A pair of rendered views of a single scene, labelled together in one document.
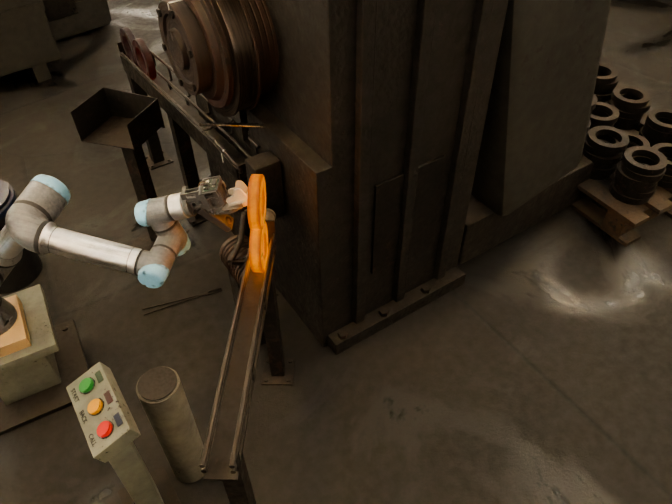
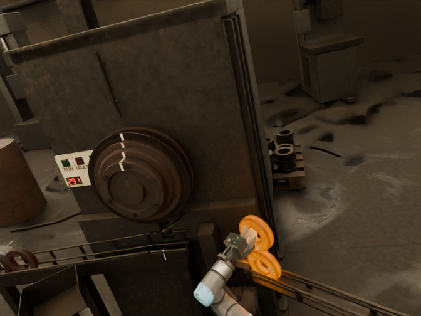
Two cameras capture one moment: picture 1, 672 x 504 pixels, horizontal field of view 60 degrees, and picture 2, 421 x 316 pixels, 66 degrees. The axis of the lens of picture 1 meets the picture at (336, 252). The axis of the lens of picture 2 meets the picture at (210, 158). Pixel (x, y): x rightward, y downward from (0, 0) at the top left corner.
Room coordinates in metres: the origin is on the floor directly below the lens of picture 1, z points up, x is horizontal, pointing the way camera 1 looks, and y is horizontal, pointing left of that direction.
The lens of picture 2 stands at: (0.55, 1.02, 1.73)
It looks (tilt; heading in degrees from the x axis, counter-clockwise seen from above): 24 degrees down; 318
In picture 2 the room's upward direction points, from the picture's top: 14 degrees counter-clockwise
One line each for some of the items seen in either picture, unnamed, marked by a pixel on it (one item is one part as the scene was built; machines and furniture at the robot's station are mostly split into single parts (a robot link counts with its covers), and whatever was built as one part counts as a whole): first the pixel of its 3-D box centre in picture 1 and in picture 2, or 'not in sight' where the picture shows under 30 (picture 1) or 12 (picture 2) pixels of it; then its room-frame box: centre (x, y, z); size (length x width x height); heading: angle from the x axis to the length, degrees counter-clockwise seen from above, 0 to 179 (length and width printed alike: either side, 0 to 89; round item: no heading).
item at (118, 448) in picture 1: (126, 459); not in sight; (0.79, 0.62, 0.31); 0.24 x 0.16 x 0.62; 33
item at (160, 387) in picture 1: (176, 428); not in sight; (0.91, 0.50, 0.26); 0.12 x 0.12 x 0.52
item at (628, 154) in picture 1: (597, 121); (244, 156); (2.66, -1.39, 0.22); 1.20 x 0.81 x 0.44; 31
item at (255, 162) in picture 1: (266, 187); (212, 246); (1.57, 0.23, 0.68); 0.11 x 0.08 x 0.24; 123
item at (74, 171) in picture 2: not in sight; (84, 168); (2.10, 0.47, 1.15); 0.26 x 0.02 x 0.18; 33
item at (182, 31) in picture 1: (183, 48); (132, 189); (1.70, 0.45, 1.11); 0.28 x 0.06 x 0.28; 33
